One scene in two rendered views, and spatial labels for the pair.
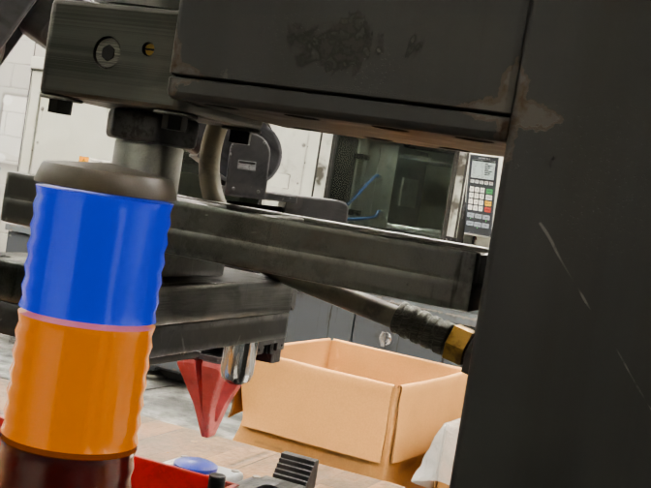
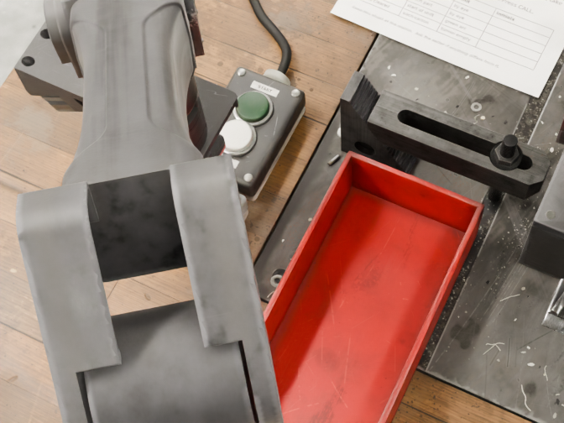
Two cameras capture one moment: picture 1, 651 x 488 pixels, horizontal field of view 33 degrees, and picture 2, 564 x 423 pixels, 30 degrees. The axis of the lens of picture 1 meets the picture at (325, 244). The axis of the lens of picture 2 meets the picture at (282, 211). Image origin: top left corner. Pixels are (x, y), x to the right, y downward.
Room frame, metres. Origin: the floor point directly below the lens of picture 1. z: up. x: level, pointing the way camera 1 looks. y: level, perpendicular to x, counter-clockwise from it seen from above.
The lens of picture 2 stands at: (0.83, 0.45, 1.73)
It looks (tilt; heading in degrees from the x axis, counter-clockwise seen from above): 65 degrees down; 280
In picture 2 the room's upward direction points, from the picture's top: 8 degrees counter-clockwise
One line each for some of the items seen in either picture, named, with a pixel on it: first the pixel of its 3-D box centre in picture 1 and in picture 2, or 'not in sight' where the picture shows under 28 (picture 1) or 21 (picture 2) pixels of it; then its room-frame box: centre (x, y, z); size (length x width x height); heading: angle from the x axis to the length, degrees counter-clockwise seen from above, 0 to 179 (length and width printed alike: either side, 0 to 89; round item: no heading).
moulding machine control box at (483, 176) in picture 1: (486, 196); not in sight; (5.12, -0.71, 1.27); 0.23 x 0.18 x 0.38; 153
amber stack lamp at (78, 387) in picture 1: (78, 377); not in sight; (0.30, 0.06, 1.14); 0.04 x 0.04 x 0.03
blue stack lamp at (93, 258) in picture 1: (97, 253); not in sight; (0.30, 0.06, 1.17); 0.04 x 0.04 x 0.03
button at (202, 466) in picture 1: (195, 472); not in sight; (0.98, 0.08, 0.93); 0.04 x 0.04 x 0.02
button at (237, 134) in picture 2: not in sight; (237, 139); (0.95, 0.01, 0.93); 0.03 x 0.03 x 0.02
